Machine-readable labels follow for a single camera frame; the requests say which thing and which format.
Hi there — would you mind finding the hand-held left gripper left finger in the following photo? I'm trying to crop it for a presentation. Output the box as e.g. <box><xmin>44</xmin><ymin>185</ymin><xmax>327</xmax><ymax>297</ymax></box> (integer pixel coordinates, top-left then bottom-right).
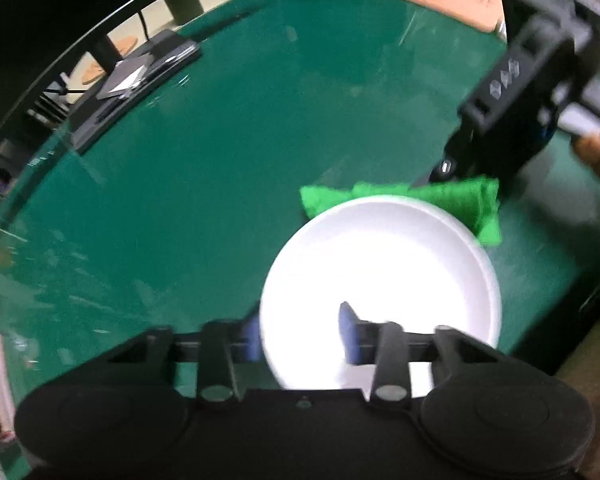
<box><xmin>107</xmin><ymin>317</ymin><xmax>262</xmax><ymax>406</ymax></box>

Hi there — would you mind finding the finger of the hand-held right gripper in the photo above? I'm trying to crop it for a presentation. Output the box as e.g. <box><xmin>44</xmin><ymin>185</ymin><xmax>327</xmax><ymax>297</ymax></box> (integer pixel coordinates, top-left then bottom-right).
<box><xmin>472</xmin><ymin>135</ymin><xmax>543</xmax><ymax>197</ymax></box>
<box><xmin>428</xmin><ymin>127</ymin><xmax>481</xmax><ymax>184</ymax></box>

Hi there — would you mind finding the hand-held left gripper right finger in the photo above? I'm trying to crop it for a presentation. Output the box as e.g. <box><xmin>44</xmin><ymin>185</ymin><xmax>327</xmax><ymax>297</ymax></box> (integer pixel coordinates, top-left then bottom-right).
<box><xmin>339</xmin><ymin>301</ymin><xmax>506</xmax><ymax>407</ymax></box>

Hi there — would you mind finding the green cleaning cloth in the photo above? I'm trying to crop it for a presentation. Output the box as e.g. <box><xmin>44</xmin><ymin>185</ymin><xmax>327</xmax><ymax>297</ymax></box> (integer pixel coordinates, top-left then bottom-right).
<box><xmin>300</xmin><ymin>176</ymin><xmax>502</xmax><ymax>247</ymax></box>

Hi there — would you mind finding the white dotted bowl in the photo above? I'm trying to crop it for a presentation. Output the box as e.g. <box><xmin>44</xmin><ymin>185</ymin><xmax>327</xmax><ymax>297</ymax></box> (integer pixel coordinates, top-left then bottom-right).
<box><xmin>259</xmin><ymin>196</ymin><xmax>502</xmax><ymax>391</ymax></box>

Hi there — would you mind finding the tan mouse pad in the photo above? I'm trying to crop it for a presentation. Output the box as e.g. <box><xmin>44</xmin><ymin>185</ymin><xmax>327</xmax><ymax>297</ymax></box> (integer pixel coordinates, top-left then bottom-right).
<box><xmin>377</xmin><ymin>0</ymin><xmax>506</xmax><ymax>33</ymax></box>

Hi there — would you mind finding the black monitor stand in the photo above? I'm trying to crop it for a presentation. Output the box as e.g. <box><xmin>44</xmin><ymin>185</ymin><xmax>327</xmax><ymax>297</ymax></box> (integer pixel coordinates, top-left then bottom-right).
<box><xmin>69</xmin><ymin>29</ymin><xmax>202</xmax><ymax>156</ymax></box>

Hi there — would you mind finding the grey sticky note pad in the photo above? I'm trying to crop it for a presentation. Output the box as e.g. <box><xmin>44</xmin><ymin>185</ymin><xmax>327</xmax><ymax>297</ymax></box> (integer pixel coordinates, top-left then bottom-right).
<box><xmin>96</xmin><ymin>57</ymin><xmax>151</xmax><ymax>100</ymax></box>

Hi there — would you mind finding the black curved monitor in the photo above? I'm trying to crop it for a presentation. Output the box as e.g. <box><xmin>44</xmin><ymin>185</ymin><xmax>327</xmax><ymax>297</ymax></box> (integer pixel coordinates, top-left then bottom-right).
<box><xmin>0</xmin><ymin>0</ymin><xmax>281</xmax><ymax>161</ymax></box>

